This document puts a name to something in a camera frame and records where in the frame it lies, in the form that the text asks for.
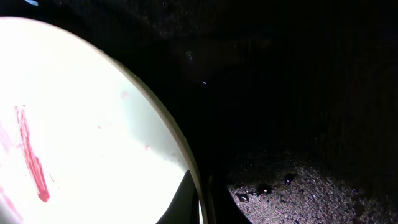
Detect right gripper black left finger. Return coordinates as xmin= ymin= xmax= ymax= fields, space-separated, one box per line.
xmin=156 ymin=170 xmax=199 ymax=224

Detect round black serving tray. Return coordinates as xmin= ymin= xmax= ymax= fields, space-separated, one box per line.
xmin=1 ymin=0 xmax=397 ymax=223

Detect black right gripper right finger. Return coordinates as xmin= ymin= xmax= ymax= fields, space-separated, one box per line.
xmin=208 ymin=175 xmax=251 ymax=224

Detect mint plate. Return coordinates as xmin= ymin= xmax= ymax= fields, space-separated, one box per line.
xmin=1 ymin=17 xmax=209 ymax=223

